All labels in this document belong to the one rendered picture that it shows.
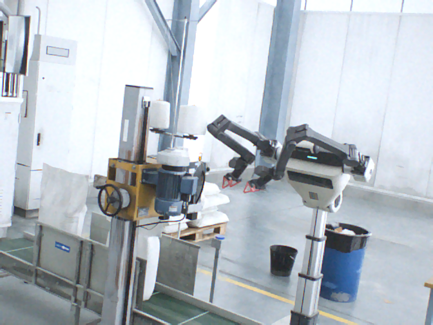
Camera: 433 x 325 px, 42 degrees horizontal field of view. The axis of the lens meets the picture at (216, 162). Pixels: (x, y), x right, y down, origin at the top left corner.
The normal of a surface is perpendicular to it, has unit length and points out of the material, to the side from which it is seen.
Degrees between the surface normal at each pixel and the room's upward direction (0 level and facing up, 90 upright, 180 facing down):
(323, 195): 130
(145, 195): 90
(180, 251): 90
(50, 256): 90
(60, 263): 90
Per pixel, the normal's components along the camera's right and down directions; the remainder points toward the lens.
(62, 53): 0.81, 0.18
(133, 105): -0.57, 0.04
